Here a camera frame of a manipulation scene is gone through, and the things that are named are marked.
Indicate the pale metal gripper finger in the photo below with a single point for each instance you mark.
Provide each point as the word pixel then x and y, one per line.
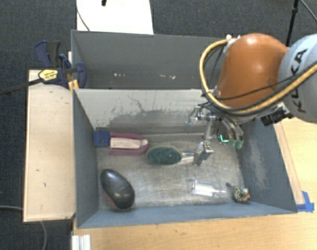
pixel 202 157
pixel 206 146

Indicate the clear plastic piece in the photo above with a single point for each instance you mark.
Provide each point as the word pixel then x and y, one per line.
pixel 205 189

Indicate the dark green oval brush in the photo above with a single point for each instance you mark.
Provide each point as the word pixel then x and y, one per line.
pixel 163 155

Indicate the grey metal bin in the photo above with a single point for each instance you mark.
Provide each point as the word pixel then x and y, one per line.
pixel 158 186

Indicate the black oval object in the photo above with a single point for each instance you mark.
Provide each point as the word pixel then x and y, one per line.
pixel 118 190

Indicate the blue ribbed block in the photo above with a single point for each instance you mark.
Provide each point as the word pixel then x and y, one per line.
pixel 101 138

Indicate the pale wood board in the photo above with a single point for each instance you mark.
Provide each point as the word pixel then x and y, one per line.
pixel 50 150

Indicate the black cylinder on white bracket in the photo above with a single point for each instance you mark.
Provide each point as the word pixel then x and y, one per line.
pixel 275 117

